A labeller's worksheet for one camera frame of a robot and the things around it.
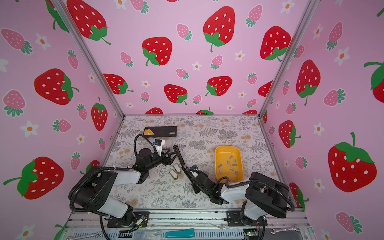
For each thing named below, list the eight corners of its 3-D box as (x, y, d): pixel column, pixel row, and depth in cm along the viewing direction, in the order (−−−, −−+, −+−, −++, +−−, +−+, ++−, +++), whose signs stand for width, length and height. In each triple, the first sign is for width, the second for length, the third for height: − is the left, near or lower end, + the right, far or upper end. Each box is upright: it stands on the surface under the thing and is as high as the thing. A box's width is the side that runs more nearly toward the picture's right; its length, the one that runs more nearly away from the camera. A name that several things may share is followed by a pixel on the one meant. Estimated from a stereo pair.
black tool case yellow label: (143, 137, 110) (142, 134, 108) (145, 128, 116) (144, 126, 113) (176, 137, 110) (175, 134, 108) (177, 128, 116) (177, 126, 113)
